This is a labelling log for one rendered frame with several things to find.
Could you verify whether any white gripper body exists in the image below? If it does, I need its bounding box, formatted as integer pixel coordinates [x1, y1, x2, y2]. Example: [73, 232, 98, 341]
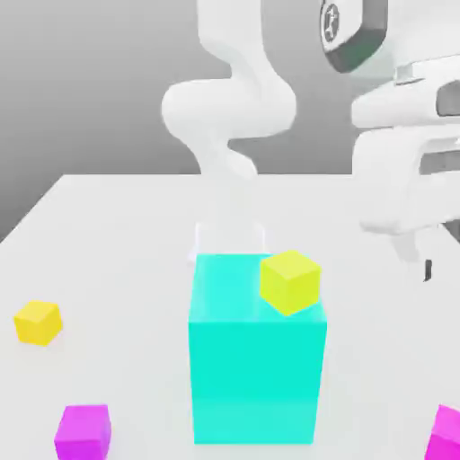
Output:
[352, 123, 460, 236]

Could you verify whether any small lime yellow cube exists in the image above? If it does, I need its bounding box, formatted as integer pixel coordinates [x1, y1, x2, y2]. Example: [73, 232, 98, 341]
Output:
[259, 249, 323, 318]

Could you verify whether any small magenta cube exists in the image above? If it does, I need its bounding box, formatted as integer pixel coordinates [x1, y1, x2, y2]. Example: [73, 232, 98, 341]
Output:
[423, 402, 460, 460]
[53, 403, 113, 460]

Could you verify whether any large cyan box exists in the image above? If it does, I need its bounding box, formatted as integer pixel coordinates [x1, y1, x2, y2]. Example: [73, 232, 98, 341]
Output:
[188, 252, 329, 447]

